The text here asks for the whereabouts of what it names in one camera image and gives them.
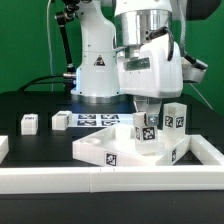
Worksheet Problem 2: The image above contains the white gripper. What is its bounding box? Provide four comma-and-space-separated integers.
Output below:
117, 36, 183, 126

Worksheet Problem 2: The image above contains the white square table top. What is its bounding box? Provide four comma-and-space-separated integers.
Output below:
72, 124, 190, 167

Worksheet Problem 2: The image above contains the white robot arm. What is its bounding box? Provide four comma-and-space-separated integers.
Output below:
76, 0, 222, 126

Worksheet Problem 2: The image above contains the apriltag base marker sheet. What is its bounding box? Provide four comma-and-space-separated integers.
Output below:
70, 114, 133, 127

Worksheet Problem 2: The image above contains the white right fence piece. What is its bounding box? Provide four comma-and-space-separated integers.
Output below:
189, 135, 224, 167

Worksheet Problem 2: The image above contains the white fence piece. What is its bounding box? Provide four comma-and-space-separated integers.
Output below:
0, 136, 9, 164
189, 135, 224, 167

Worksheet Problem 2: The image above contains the white front fence bar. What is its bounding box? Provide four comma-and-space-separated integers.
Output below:
0, 166, 224, 194

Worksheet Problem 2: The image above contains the white left fence piece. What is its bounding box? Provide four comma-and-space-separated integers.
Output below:
0, 136, 9, 164

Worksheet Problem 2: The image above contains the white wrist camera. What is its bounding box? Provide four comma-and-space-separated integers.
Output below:
181, 57, 208, 83

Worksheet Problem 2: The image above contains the black cable bundle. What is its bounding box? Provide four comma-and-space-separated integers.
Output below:
18, 73, 73, 93

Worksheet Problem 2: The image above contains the white thin cable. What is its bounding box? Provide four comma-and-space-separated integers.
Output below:
46, 0, 55, 92

